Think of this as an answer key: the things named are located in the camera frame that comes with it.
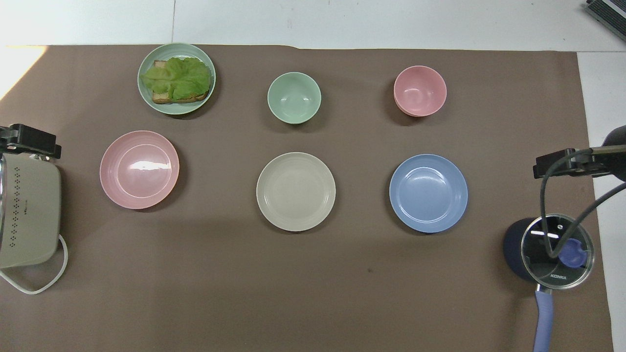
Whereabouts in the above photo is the glass pot lid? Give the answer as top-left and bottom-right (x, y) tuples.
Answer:
(520, 214), (595, 290)

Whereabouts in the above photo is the beige plate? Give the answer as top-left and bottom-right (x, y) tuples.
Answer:
(256, 152), (337, 232)

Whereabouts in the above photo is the dark blue pot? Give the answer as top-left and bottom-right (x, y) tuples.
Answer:
(503, 217), (568, 352)

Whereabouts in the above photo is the toast slice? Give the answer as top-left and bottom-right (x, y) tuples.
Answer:
(152, 60), (211, 105)

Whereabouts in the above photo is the pink bowl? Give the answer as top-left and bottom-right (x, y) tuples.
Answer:
(393, 65), (447, 118)

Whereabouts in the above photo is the green plate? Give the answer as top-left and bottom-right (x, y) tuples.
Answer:
(137, 43), (217, 116)

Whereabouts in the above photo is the black cable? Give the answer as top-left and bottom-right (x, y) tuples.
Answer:
(539, 148), (626, 259)

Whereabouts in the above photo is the grey slatted object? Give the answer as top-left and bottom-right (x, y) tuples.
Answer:
(585, 0), (626, 35)

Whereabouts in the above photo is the black stand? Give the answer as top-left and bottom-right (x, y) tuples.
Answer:
(533, 125), (626, 183)
(0, 123), (63, 160)

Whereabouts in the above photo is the pink plate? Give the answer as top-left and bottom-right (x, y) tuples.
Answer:
(99, 130), (180, 210)

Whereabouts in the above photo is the white power cable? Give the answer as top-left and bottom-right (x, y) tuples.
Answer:
(0, 234), (68, 295)

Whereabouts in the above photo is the blue plate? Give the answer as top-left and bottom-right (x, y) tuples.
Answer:
(389, 154), (469, 234)

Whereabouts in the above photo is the green lettuce leaf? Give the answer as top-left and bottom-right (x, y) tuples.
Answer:
(140, 56), (212, 101)

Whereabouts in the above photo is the beige kitchen appliance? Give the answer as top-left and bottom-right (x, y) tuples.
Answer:
(0, 153), (62, 269)

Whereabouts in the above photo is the green bowl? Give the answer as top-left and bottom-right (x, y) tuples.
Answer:
(267, 72), (322, 125)

